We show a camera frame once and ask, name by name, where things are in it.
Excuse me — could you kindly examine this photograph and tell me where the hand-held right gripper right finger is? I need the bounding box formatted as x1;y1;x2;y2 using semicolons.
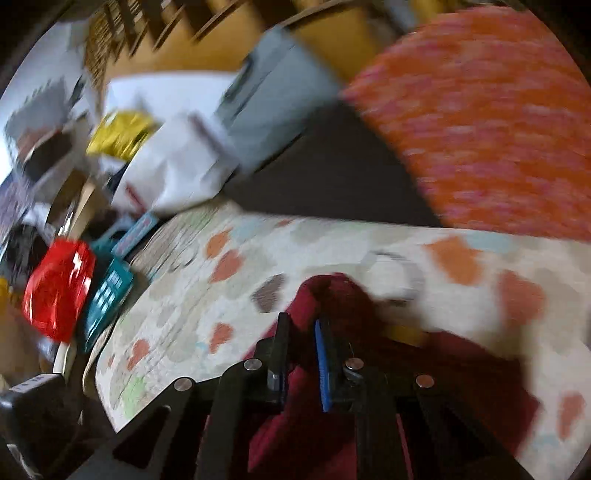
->
314;318;536;480

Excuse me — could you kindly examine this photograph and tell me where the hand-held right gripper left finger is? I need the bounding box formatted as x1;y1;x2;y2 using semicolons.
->
69;313;291;480

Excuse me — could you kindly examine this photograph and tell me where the maroon fleece garment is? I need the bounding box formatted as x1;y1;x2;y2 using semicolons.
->
203;273;541;480

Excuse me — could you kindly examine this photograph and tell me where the patterned quilted bed cover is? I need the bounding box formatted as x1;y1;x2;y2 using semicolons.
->
83;203;591;480

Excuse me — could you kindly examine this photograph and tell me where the red plastic container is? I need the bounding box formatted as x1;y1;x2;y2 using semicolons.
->
22;239;97;343

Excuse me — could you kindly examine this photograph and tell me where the teal plastic basket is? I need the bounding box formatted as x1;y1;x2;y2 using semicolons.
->
76;222;134;354

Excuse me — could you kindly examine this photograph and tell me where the pink and blue box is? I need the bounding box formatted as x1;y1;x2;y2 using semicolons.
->
113;212;160;257

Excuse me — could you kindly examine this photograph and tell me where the white plastic bag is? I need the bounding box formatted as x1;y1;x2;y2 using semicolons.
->
111;113;241;215

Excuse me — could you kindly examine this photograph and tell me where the grey box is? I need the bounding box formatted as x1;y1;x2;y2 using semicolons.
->
217;25;342;171

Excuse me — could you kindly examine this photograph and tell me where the yellow packet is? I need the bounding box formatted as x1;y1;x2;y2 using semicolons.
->
87;111;160;160

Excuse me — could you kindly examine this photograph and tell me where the orange floral sheet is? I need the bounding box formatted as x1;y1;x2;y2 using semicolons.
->
342;4;591;243

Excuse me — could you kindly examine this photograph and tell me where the wooden furniture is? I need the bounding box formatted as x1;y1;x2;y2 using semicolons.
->
88;0;402;86

